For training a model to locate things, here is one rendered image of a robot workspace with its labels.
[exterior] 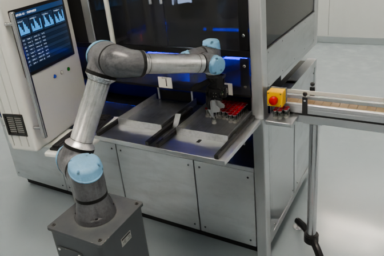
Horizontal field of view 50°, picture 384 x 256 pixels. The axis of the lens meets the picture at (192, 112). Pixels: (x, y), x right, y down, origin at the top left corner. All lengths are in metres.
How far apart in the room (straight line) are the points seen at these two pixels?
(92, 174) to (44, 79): 0.82
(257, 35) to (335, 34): 4.78
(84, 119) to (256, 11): 0.84
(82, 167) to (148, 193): 1.17
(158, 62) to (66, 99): 0.93
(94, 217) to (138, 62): 0.57
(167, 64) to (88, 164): 0.45
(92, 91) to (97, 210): 0.43
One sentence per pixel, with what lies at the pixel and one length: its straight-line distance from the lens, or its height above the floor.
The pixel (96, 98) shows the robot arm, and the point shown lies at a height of 1.20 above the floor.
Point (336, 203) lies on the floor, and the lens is 2.92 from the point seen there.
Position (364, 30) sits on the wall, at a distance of 6.48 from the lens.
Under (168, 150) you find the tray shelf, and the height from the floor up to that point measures 0.88.
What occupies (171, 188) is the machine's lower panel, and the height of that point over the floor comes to 0.35.
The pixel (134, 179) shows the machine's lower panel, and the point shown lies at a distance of 2.61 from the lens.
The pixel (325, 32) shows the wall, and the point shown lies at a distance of 6.58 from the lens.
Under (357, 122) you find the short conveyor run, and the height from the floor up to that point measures 0.88.
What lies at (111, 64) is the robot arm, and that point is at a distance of 1.43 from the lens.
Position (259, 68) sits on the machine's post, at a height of 1.14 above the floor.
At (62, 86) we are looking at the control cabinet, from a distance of 2.27.
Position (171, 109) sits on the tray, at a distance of 2.14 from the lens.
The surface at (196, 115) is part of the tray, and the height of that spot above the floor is 0.90.
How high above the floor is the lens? 1.72
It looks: 24 degrees down
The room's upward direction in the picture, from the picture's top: 6 degrees counter-clockwise
